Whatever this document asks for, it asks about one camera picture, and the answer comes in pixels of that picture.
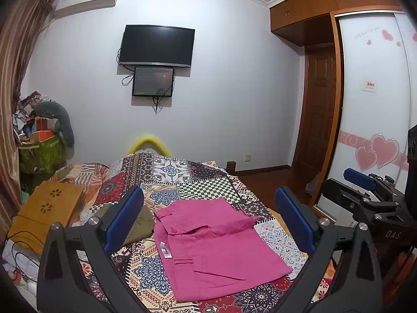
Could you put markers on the small black wall monitor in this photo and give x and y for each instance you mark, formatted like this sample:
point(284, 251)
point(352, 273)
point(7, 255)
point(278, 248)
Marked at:
point(153, 82)

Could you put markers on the brown wooden door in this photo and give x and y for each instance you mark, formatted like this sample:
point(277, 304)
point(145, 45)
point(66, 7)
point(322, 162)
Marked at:
point(317, 112)

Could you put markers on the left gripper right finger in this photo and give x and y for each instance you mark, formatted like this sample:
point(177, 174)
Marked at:
point(357, 283)

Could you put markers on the pink pants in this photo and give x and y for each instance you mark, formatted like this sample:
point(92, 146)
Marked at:
point(209, 250)

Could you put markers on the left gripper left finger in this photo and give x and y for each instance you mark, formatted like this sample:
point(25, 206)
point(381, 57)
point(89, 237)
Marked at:
point(62, 286)

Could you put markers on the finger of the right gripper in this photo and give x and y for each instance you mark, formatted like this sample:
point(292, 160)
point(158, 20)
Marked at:
point(359, 179)

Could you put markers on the striped brown curtain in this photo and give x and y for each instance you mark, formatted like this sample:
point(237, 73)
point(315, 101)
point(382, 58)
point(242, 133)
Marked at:
point(19, 33)

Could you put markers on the black wall television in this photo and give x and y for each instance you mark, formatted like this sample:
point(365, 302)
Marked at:
point(166, 46)

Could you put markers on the yellow curved headboard tube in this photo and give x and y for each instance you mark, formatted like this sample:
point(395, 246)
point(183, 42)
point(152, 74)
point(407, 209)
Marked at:
point(149, 141)

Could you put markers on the wooden wardrobe with hearts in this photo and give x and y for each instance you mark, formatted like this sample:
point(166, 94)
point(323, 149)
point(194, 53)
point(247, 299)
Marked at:
point(375, 99)

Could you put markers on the wooden lap desk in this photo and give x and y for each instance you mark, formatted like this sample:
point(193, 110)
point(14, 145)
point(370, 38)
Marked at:
point(50, 202)

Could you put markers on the olive green folded garment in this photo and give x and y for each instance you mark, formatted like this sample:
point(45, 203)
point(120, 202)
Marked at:
point(142, 227)

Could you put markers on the patchwork patterned bedspread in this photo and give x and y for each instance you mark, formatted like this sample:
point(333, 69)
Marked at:
point(164, 180)

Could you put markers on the white wall socket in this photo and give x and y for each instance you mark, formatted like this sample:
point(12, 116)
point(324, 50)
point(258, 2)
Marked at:
point(247, 158)

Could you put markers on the grey plush toy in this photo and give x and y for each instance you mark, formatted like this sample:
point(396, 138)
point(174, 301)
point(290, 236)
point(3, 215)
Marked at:
point(54, 110)

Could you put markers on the green storage bag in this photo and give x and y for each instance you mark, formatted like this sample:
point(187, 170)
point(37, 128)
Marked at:
point(42, 159)

